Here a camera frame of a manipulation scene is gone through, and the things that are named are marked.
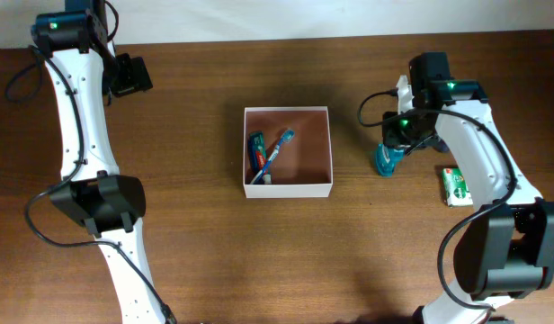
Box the green white soap box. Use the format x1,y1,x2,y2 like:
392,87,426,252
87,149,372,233
442,167,473,207

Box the teal mouthwash bottle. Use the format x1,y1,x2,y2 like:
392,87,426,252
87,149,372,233
374,144,405,177

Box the blue white toothbrush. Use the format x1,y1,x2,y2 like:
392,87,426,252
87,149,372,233
250,129,295,185

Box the blue disposable razor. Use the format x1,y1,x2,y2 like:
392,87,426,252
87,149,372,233
247,136,259,176

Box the white pink cardboard box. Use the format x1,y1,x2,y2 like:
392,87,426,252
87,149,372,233
242,106,333,199

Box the green red toothpaste tube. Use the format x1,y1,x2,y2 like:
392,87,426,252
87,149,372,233
248,130,272,185

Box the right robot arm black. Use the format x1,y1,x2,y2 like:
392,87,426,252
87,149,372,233
374,52,554,323

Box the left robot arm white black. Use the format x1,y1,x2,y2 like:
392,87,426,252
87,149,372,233
31,1,176,323

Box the blue foam soap bottle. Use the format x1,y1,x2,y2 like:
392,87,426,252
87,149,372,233
432,139,450,153

